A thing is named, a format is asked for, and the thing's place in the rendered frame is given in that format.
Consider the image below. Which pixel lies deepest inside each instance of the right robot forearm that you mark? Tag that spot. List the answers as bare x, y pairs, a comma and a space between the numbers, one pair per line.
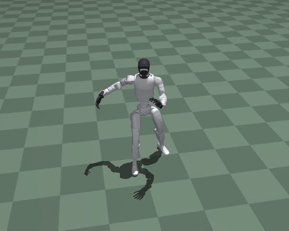
110, 89

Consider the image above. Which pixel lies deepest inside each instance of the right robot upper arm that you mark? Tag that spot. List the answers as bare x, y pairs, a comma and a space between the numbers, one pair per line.
127, 80

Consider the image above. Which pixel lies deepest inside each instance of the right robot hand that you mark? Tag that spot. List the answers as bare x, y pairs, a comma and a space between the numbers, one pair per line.
99, 99

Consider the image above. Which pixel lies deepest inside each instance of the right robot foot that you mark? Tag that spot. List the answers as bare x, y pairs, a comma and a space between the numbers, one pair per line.
134, 169

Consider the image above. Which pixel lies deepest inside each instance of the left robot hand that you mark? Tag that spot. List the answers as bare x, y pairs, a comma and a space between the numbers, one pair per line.
157, 102

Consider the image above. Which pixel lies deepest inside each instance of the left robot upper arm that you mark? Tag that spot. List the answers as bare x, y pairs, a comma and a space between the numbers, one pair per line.
160, 87

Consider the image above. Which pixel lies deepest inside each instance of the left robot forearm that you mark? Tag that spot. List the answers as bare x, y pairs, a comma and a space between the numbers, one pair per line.
163, 101

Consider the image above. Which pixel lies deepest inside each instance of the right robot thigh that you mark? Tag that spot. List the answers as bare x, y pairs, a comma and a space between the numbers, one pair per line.
135, 127

